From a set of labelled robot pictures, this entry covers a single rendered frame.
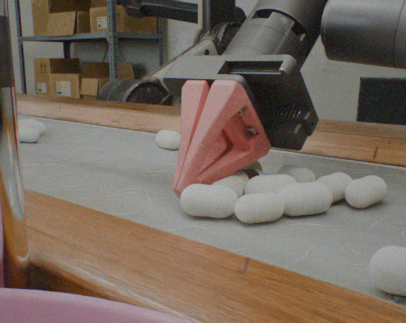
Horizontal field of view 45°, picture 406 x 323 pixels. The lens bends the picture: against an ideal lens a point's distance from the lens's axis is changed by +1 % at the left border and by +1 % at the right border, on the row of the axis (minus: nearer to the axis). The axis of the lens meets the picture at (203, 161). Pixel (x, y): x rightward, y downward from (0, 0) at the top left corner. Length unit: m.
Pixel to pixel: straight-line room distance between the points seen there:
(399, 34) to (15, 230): 0.28
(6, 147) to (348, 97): 2.44
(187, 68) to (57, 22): 3.14
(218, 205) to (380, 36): 0.16
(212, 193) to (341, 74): 2.31
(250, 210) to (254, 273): 0.12
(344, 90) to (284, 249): 2.33
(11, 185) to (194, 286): 0.07
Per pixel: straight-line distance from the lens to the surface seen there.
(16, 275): 0.18
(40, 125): 0.66
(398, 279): 0.22
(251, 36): 0.36
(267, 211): 0.29
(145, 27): 3.17
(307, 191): 0.31
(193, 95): 0.33
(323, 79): 2.63
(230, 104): 0.31
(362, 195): 0.33
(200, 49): 1.12
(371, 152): 0.49
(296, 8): 0.38
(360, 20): 0.37
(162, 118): 0.66
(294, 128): 0.34
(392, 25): 0.36
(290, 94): 0.34
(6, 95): 0.17
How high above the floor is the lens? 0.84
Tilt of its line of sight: 12 degrees down
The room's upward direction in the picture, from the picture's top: straight up
